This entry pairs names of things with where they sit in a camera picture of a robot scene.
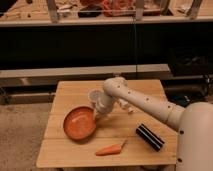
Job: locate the orange ceramic bowl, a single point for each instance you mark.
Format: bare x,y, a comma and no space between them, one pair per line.
79,123

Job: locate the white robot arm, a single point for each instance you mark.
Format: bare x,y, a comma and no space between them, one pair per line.
193,123

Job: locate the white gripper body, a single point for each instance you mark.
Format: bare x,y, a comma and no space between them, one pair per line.
103,107

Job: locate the white plastic cup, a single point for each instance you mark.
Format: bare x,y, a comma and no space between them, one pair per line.
93,95

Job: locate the red cloth item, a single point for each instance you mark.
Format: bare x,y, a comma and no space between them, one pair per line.
114,8

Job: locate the black tray on bench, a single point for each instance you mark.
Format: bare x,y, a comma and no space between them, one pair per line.
90,11

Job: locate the black striped rectangular block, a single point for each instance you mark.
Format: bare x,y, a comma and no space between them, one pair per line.
150,137

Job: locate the orange carrot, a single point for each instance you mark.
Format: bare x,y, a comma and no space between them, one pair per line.
111,150

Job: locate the black box on shelf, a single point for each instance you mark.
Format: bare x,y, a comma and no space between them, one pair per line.
190,61

